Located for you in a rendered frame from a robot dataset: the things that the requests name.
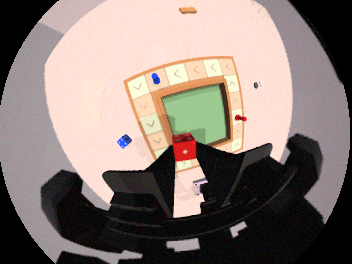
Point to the blue pawn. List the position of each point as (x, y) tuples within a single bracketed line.
[(155, 78)]

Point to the blue die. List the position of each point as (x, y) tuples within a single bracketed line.
[(124, 141)]

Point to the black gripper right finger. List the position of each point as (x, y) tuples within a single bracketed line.
[(223, 170)]

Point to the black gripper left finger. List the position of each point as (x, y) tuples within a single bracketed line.
[(159, 179)]

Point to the red game pawn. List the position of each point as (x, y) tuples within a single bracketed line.
[(238, 117)]

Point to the red die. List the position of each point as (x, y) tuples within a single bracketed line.
[(185, 146)]

